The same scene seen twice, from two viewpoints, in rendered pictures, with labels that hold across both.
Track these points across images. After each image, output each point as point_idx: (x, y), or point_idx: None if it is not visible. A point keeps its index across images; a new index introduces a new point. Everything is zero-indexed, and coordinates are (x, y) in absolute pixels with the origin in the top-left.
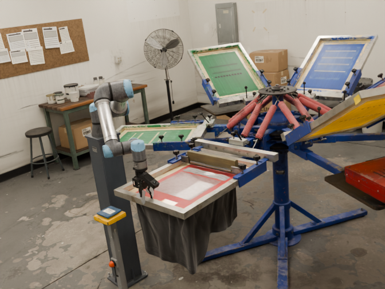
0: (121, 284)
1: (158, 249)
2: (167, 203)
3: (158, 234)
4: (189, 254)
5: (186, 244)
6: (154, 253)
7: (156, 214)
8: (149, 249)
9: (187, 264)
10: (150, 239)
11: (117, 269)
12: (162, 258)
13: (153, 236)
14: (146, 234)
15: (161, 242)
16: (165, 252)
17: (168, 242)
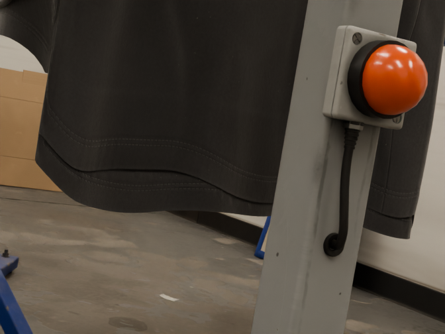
0: (343, 331)
1: (175, 146)
2: None
3: (230, 19)
4: (433, 111)
5: (425, 54)
6: (113, 189)
7: None
8: (88, 158)
9: (374, 189)
10: (116, 80)
11: (361, 166)
12: (215, 196)
13: (167, 44)
14: (109, 30)
15: (238, 77)
16: (244, 149)
17: (288, 68)
